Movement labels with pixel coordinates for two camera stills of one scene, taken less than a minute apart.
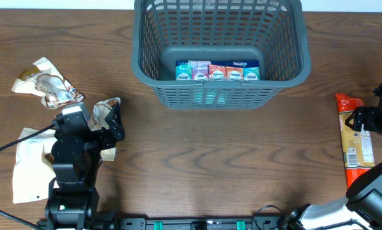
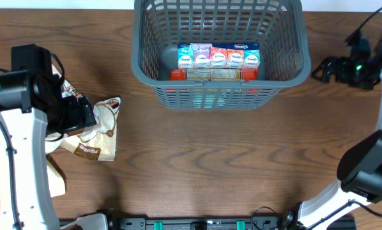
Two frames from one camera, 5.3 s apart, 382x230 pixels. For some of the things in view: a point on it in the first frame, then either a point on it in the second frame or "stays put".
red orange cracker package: [358, 152] -> [213, 75]
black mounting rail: [195, 223] stays put
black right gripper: [370, 122] -> [328, 65]
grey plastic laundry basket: [220, 54] stays put
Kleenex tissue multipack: [214, 71] -> [219, 55]
